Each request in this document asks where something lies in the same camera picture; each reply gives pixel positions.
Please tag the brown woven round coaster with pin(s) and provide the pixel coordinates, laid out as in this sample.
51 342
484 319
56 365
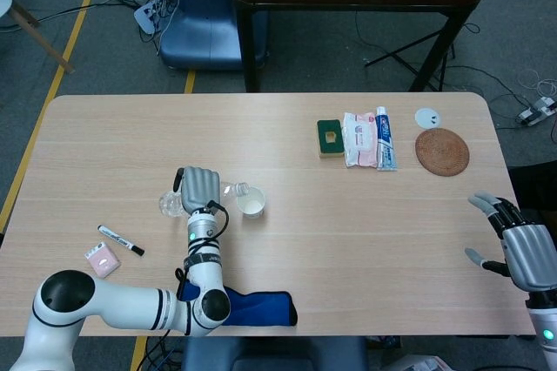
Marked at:
442 152

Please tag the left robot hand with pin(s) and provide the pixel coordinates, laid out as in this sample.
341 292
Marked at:
200 188

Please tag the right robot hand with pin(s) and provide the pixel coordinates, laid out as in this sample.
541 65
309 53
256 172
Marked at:
531 258

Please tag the white round table grommet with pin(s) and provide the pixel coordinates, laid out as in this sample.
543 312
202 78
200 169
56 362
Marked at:
424 117

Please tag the black and white marker pen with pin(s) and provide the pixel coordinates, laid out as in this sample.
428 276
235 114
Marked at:
117 238

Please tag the black object beside table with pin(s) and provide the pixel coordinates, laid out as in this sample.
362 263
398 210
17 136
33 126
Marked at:
537 184

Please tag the green and yellow sponge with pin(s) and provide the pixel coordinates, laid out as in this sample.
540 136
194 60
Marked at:
324 144

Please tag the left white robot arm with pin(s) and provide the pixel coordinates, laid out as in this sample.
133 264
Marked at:
130 305

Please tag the grey floor power strip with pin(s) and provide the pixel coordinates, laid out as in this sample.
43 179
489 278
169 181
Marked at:
533 112

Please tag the blue cloth with black trim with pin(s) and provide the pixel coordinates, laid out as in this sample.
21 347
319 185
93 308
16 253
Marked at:
265 308

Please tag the small pink tissue pack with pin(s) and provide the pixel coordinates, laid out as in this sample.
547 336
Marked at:
102 260

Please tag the blue and white toothpaste tube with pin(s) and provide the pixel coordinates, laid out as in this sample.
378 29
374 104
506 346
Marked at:
386 140

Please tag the pink wet wipes pack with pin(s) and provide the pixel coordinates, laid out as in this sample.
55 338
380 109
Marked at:
360 140

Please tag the white power strip with plugs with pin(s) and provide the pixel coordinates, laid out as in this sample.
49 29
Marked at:
145 18

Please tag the clear plastic bottle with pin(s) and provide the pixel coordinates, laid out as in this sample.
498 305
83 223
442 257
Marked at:
169 204

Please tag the white paper cup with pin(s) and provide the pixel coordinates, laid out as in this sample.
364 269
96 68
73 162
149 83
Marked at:
252 205

